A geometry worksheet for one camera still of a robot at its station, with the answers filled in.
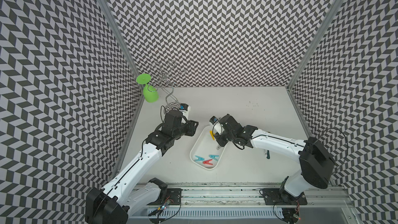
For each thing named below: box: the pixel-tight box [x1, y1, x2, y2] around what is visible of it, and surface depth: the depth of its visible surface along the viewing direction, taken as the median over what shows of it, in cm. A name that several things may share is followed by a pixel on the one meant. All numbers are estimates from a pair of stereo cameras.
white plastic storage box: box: [189, 124, 229, 171], surface depth 88 cm
